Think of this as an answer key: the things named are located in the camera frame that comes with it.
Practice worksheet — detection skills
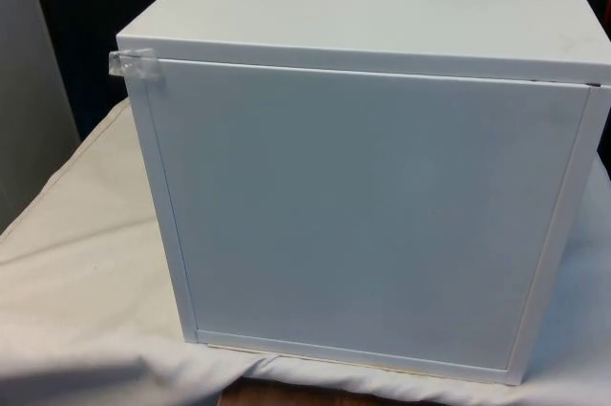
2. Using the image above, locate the white chest of drawers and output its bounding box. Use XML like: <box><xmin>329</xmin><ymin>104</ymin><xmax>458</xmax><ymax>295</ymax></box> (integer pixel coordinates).
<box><xmin>116</xmin><ymin>0</ymin><xmax>611</xmax><ymax>386</ymax></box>

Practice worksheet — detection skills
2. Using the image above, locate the clear tape piece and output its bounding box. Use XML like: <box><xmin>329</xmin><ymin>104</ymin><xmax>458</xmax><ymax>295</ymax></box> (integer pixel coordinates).
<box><xmin>108</xmin><ymin>48</ymin><xmax>166</xmax><ymax>88</ymax></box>

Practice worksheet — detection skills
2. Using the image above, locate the black cabinet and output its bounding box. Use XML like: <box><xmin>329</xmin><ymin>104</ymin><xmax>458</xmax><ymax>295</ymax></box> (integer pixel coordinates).
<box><xmin>28</xmin><ymin>0</ymin><xmax>219</xmax><ymax>145</ymax></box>

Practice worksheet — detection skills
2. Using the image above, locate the pale grey locker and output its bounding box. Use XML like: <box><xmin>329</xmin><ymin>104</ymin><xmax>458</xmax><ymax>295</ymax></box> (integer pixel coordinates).
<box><xmin>0</xmin><ymin>0</ymin><xmax>81</xmax><ymax>235</ymax></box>

